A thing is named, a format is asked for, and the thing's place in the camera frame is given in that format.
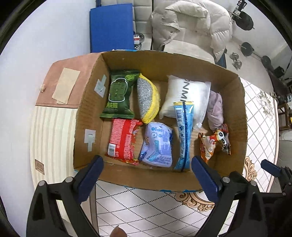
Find orange panda snack packet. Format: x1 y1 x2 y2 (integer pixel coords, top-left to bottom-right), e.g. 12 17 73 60
198 123 231 163

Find purple cloth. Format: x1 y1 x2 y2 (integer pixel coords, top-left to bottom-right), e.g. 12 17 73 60
206 91 224 131

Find light blue tissue pack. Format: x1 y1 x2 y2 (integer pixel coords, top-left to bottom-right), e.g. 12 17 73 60
139 122 173 168

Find green snack packet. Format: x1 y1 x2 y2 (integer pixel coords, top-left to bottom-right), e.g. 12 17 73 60
100 70 140 119

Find long blue snack packet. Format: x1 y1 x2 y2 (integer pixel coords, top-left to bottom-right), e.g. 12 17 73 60
173 101 194 172

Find left human hand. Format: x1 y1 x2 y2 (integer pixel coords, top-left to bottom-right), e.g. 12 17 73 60
110 226 127 237

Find red snack packet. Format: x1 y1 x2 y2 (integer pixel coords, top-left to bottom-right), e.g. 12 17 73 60
106 118 143 165

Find floral white tablecloth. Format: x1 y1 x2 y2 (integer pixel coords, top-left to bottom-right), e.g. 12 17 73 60
93 80 278 236

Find open cardboard box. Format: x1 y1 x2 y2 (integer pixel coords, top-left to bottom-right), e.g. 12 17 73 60
73 50 249 192

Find steel dumbbell pair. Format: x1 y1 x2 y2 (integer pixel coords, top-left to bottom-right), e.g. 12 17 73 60
230 52 242 70

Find yellow silver scouring sponge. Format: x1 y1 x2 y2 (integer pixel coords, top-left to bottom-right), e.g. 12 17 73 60
137 73 160 124

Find white pillow pack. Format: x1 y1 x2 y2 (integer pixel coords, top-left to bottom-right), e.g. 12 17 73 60
159 75 211 131

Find black barbell weights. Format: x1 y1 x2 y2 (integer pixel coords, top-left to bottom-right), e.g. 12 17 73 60
232 4 292 78

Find beige armchair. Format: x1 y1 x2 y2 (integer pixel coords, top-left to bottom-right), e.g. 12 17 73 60
133 0 227 67

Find white puffer jacket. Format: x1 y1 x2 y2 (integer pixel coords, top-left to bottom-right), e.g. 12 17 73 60
150 0 233 62

